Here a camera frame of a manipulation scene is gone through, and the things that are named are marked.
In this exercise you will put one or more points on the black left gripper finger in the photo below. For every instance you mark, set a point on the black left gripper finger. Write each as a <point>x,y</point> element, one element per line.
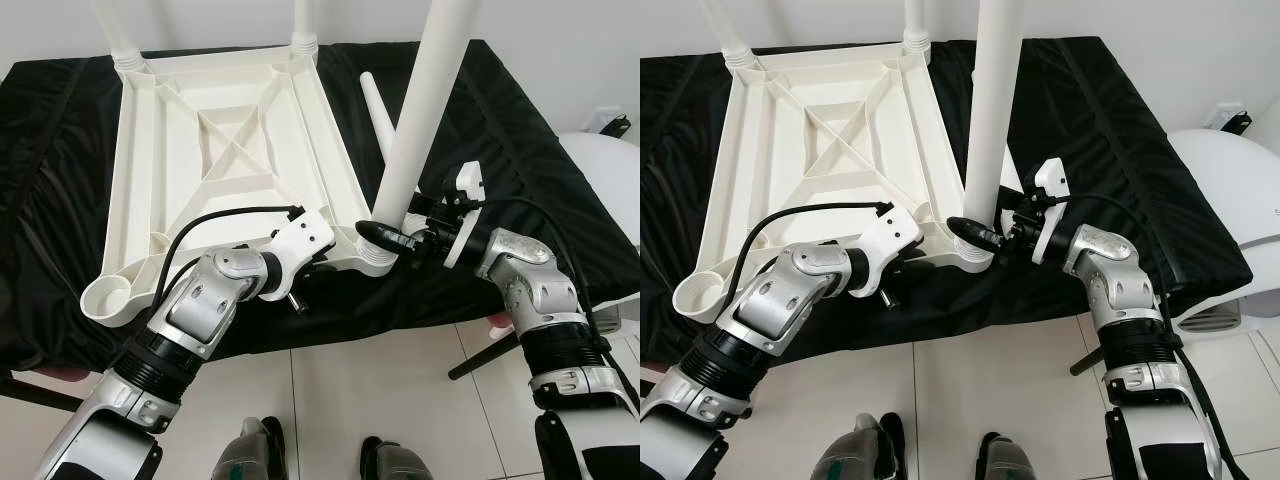
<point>326,264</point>
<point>915,262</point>

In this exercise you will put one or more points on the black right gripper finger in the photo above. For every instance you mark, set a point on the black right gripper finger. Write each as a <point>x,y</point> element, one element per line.
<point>420,203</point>
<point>1008,203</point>
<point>385,238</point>
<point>975,233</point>

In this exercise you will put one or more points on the white plastic table top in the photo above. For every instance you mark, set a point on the white plastic table top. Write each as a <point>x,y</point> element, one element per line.
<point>140,200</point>
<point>750,200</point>

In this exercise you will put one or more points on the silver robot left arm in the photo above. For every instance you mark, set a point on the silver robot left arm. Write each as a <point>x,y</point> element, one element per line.
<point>190,320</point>
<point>770,315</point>

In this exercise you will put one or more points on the white rounded appliance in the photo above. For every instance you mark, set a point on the white rounded appliance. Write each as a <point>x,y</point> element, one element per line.
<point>1230,200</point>
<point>610,200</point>

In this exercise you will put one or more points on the silver robot right leg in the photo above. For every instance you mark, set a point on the silver robot right leg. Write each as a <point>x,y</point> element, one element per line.
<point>1005,460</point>
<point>398,462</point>

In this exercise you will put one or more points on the red padded seat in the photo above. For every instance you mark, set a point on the red padded seat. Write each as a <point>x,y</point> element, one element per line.
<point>65,372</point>

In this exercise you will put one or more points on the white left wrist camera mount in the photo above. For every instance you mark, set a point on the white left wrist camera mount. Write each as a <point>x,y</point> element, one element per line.
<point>305,238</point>
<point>892,233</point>

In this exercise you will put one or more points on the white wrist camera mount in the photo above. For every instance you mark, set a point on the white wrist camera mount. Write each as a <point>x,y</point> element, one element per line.
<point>305,238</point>
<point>468,185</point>
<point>892,233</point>
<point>1052,180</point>

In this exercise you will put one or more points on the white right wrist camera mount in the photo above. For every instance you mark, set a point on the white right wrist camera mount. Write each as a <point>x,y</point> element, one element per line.
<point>1052,180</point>
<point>468,185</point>

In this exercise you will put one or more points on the white wall socket with plug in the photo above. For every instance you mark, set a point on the white wall socket with plug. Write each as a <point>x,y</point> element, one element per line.
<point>1228,118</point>
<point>610,124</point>

